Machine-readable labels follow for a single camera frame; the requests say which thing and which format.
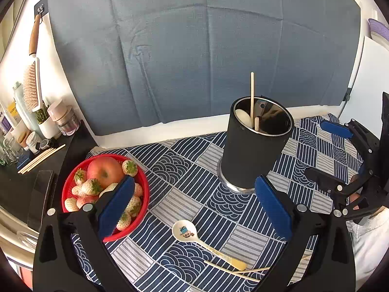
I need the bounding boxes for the purple label bottle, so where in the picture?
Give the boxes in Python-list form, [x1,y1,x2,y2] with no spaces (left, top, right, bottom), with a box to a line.
[0,103,13,135]

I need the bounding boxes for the red apple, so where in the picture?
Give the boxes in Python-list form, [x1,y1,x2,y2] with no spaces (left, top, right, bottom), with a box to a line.
[87,157,125,189]

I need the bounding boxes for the pink lidded glass jar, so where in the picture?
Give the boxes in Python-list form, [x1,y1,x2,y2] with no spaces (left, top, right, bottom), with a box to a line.
[47,100,81,136]

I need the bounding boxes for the black side shelf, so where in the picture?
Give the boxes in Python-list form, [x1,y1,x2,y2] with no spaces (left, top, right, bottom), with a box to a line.
[0,120,99,221]

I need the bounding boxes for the red strainer basket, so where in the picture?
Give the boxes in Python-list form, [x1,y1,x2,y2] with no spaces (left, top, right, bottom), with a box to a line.
[62,155,151,243]

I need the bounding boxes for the small spoon with yellow handle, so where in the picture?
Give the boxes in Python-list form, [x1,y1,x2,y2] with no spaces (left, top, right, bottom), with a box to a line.
[172,220,248,271]

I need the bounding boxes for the bundle of wooden sticks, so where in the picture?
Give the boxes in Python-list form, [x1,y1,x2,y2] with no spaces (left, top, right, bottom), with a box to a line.
[18,144,66,175]

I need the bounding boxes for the person's right hand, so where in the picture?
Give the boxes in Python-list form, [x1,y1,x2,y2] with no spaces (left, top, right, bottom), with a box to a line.
[349,175,365,205]

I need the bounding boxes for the person's right forearm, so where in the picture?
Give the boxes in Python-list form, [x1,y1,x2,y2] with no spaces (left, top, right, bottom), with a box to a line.
[346,207,389,287]

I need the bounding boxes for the wooden handled hairbrush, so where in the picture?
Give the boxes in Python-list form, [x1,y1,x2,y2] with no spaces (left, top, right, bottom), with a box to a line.
[23,14,46,113]

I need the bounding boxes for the purple bowl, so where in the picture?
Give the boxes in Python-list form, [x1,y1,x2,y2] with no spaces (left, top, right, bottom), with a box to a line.
[368,18,389,42]

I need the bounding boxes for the black phone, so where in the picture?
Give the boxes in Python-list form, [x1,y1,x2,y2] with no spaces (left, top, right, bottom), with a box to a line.
[27,170,56,231]

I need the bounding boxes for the blue patterned tablecloth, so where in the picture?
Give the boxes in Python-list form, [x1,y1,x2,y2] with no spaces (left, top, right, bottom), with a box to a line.
[71,114,365,292]

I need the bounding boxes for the white board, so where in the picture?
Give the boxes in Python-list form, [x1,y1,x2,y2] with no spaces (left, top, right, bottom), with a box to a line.
[339,36,389,123]

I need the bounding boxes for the black cylindrical utensil holder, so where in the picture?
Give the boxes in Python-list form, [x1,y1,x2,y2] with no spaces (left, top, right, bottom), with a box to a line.
[218,96,295,194]

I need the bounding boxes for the grey backdrop cloth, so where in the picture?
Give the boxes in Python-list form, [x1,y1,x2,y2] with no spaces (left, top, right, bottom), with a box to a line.
[48,0,362,136]

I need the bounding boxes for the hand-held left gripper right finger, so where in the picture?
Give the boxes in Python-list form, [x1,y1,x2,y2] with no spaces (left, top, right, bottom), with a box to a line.
[255,175,356,292]

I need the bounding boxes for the pile of white strawberries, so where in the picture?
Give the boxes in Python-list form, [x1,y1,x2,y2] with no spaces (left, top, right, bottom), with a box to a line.
[64,160,143,231]

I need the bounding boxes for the small potted plant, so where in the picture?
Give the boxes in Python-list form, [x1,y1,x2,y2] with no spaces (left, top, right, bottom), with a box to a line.
[34,102,61,140]

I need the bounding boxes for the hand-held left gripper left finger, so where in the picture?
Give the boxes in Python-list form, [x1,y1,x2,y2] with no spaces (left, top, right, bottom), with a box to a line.
[33,175,136,292]

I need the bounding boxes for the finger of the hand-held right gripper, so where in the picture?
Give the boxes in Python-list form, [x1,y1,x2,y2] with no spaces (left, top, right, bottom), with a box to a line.
[305,167,378,220]
[320,119,376,171]

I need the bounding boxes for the clear glass jars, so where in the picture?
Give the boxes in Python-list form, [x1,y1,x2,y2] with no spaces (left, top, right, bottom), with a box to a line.
[0,136,24,167]

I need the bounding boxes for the pale green spray bottle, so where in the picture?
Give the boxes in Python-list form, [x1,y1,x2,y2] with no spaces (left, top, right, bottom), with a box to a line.
[13,82,39,129]

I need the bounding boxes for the small white jar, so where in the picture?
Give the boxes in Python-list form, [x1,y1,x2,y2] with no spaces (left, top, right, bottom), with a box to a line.
[26,131,43,154]

